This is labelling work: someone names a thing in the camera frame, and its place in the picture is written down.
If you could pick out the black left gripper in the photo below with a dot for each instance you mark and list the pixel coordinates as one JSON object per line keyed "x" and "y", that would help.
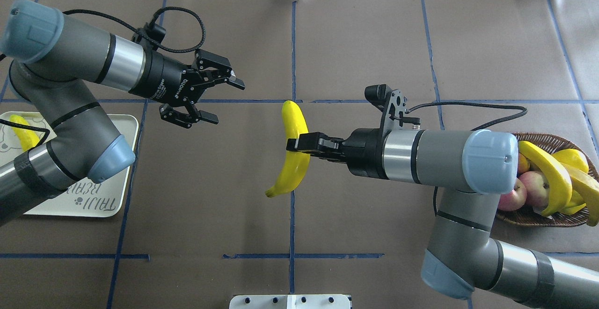
{"x": 163, "y": 77}

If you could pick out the pale green-red apple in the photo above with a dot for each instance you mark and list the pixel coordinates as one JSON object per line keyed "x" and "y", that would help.
{"x": 537, "y": 189}

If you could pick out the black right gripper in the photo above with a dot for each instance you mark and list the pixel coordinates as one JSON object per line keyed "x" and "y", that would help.
{"x": 366, "y": 151}

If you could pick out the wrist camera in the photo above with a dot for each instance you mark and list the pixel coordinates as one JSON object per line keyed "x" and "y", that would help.
{"x": 391, "y": 103}
{"x": 153, "y": 31}

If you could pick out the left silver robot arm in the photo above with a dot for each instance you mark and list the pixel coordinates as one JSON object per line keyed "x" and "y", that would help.
{"x": 54, "y": 54}

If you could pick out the brown wicker basket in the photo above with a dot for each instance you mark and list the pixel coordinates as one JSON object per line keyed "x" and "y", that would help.
{"x": 574, "y": 214}

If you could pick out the red pink apple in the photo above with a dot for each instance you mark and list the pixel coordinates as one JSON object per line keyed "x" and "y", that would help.
{"x": 515, "y": 199}

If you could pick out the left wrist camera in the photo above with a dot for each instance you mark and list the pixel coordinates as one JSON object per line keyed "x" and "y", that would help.
{"x": 153, "y": 31}

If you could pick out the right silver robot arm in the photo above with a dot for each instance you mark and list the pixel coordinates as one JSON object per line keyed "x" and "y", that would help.
{"x": 474, "y": 168}

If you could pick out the cream bear tray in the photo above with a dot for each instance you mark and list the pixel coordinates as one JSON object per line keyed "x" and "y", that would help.
{"x": 84, "y": 198}

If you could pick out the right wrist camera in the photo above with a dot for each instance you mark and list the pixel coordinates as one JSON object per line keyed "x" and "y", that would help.
{"x": 391, "y": 103}

